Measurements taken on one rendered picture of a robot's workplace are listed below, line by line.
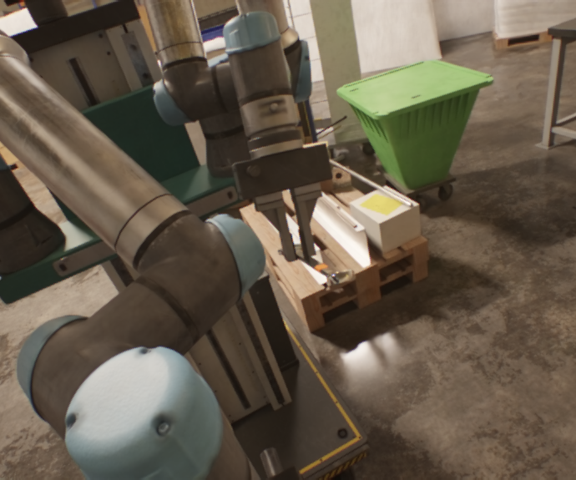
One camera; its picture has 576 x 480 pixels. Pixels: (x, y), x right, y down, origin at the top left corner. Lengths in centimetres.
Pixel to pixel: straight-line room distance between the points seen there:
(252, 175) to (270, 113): 9
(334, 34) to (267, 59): 325
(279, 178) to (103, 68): 61
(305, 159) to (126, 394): 41
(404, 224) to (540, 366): 93
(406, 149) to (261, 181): 234
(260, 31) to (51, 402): 47
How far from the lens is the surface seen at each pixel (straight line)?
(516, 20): 694
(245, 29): 58
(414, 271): 254
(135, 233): 37
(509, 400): 212
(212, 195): 90
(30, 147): 44
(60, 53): 106
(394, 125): 271
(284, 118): 56
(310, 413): 172
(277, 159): 56
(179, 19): 71
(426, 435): 200
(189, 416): 23
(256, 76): 56
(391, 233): 233
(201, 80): 68
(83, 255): 93
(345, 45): 382
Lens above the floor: 176
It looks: 34 degrees down
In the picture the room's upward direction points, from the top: 18 degrees counter-clockwise
